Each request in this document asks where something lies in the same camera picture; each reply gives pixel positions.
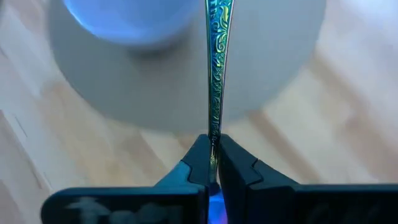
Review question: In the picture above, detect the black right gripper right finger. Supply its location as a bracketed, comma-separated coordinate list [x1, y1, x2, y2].
[219, 134, 398, 224]

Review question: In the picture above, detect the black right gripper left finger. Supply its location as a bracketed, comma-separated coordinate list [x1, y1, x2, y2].
[40, 134, 213, 224]

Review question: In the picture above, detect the iridescent patterned spoon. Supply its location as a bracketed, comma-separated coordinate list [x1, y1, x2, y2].
[204, 0, 234, 224]

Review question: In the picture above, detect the round grey placemat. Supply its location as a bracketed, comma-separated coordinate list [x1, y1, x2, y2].
[46, 0, 327, 133]

